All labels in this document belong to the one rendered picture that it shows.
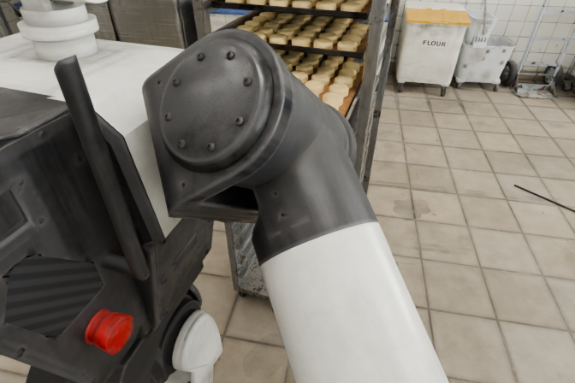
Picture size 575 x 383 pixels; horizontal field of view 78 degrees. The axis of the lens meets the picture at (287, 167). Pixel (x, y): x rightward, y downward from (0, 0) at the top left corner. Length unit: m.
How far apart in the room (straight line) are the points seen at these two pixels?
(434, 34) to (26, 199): 3.58
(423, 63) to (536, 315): 2.44
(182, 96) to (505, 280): 2.05
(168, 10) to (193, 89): 3.53
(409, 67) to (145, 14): 2.56
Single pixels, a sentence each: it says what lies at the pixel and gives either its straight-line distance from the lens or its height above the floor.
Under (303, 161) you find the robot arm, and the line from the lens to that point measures 0.23.
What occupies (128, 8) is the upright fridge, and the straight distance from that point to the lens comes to 3.95.
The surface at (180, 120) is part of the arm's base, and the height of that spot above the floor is 1.41.
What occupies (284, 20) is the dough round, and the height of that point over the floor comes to 1.24.
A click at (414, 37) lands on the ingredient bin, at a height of 0.57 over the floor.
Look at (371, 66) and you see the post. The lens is 0.91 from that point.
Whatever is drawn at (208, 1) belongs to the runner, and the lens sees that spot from 1.03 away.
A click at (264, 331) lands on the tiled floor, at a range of 1.74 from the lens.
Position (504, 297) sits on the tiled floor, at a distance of 2.11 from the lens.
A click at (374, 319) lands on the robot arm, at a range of 0.22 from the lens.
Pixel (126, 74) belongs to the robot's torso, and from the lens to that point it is 0.33.
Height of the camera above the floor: 1.51
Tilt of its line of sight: 36 degrees down
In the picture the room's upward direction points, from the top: straight up
